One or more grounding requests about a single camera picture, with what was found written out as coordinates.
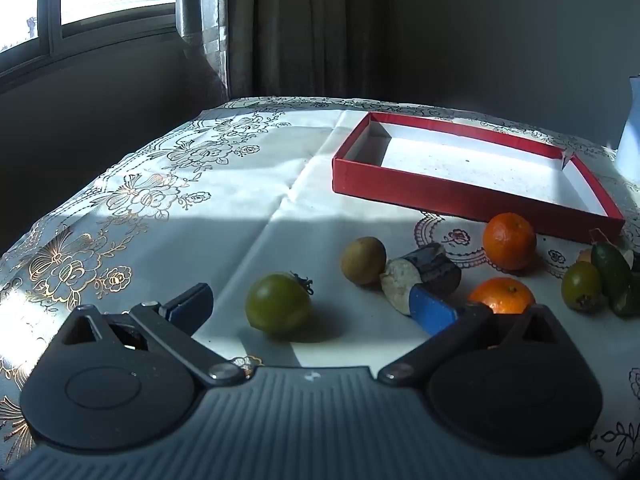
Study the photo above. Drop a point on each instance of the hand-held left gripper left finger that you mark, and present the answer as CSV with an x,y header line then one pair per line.
x,y
187,305

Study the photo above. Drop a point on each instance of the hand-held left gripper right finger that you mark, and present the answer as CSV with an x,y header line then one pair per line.
x,y
430,310

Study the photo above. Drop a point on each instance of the purple eggplant piece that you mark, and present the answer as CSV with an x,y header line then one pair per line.
x,y
440,270

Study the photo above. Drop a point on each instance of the orange mandarin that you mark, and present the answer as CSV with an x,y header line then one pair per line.
x,y
509,241
502,295

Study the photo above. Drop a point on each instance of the red cardboard box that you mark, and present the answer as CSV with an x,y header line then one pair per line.
x,y
450,192

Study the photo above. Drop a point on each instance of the round olive-green fruit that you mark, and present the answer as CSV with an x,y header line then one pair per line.
x,y
580,285

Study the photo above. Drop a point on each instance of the small dark green cucumber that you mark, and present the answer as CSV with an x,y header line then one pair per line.
x,y
627,305

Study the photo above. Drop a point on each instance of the floral white tablecloth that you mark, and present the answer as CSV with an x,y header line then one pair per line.
x,y
200,240

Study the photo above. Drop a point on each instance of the brown kiwi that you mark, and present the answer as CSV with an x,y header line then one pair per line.
x,y
362,260

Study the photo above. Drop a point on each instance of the green tomato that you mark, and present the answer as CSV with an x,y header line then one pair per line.
x,y
277,305

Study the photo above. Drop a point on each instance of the small yellow fruit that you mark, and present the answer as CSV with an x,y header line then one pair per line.
x,y
584,256

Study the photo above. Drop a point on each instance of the light blue electric kettle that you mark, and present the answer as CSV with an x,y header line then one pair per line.
x,y
629,125

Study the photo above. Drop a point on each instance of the patterned curtain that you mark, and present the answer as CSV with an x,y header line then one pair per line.
x,y
300,25

